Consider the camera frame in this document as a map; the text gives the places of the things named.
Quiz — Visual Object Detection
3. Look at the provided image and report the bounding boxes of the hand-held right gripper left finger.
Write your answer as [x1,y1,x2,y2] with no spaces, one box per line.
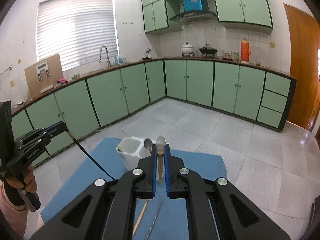
[30,144,158,240]

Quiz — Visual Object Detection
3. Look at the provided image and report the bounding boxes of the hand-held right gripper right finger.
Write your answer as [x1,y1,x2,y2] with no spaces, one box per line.
[164,144,292,240]

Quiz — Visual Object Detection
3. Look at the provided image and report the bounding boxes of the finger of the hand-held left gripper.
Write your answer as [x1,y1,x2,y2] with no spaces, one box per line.
[19,127,68,153]
[15,121,66,143]

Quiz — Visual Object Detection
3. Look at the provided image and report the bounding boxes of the wooden chopstick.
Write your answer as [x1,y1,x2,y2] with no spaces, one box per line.
[156,148,165,183]
[132,199,149,236]

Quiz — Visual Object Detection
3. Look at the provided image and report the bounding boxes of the grey chopstick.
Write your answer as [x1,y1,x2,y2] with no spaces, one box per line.
[146,201,163,240]

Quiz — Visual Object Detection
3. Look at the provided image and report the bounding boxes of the white utensil holder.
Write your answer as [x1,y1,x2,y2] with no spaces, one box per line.
[116,136,167,180]

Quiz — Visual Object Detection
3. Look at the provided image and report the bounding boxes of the person's left hand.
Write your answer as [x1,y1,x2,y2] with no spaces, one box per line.
[6,166,38,195]

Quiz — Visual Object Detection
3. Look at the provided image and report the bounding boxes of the blue table mat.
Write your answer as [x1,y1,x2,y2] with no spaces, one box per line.
[40,137,225,240]

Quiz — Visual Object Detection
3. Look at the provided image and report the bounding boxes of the brown cardboard box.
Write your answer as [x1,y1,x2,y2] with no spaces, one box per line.
[24,53,63,98]

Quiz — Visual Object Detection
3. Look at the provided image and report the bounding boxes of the metal kitchen faucet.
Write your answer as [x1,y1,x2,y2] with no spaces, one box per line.
[99,45,112,67]

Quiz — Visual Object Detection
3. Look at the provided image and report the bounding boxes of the white window blind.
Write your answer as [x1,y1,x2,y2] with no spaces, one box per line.
[37,0,119,72]

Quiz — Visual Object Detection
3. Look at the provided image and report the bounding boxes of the green base cabinets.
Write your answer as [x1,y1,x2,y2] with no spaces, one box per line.
[10,57,297,155]

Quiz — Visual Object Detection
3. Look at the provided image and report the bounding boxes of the white cooking pot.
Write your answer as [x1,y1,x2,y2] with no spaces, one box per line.
[181,42,195,56]

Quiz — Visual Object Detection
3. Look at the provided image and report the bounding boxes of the black wok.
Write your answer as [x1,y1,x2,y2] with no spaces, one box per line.
[199,44,217,57]

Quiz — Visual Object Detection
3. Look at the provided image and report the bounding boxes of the orange thermos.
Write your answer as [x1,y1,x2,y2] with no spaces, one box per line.
[240,37,252,63]

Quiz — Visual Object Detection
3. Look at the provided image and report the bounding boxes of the black range hood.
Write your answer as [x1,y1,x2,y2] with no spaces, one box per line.
[169,10,218,25]

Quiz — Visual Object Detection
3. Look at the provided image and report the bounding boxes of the wooden door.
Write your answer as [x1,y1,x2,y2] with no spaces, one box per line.
[283,3,320,130]

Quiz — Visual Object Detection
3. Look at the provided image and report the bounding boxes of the green wall cabinets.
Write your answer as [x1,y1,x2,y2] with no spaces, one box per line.
[141,0,274,35]

